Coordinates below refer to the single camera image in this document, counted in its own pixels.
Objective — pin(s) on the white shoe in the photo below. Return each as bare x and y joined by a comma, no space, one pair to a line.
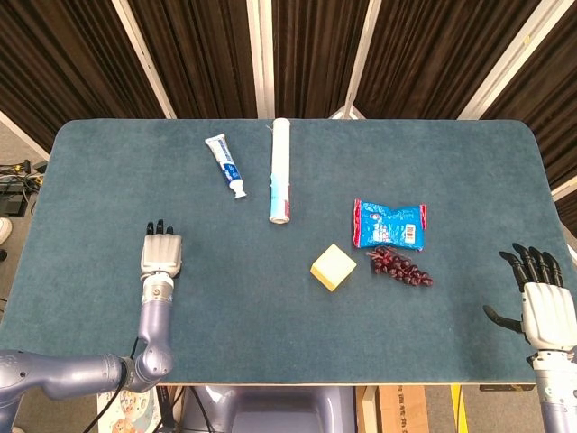
4,230

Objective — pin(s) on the black floor pedal box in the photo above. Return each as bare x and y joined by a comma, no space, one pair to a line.
13,200

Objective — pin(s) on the blue snack bag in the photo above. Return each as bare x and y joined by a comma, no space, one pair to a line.
387,225

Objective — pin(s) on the cartoon printed paper sheet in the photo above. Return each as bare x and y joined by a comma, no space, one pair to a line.
130,410

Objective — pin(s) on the brown cardboard box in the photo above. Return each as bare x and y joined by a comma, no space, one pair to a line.
401,410

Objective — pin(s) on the left lavender robot arm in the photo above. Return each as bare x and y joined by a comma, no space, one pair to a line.
67,370

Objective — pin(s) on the blue felt table cover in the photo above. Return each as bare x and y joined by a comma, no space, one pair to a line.
270,325

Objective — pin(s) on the yellow cube block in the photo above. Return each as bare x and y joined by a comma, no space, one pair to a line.
332,268

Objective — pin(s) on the white plastic wrap roll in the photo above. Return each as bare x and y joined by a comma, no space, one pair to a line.
280,171

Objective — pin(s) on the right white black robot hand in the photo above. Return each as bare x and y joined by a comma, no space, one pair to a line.
547,311

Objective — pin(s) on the right lavender robot arm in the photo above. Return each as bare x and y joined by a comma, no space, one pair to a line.
556,392

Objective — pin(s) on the white partition frame post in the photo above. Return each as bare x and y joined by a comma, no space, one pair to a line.
263,58
22,134
509,58
565,190
145,58
366,45

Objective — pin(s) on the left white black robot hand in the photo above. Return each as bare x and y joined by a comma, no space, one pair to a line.
161,255

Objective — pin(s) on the dark red grape bunch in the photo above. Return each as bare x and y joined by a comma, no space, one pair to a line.
401,270

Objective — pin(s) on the blue white toothpaste tube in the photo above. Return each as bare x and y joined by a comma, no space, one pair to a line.
225,164

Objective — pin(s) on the brown pleated curtain panel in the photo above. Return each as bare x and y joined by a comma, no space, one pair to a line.
433,54
67,58
550,90
315,54
203,54

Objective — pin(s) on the lavender robot torso base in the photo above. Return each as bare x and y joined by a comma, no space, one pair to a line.
279,412

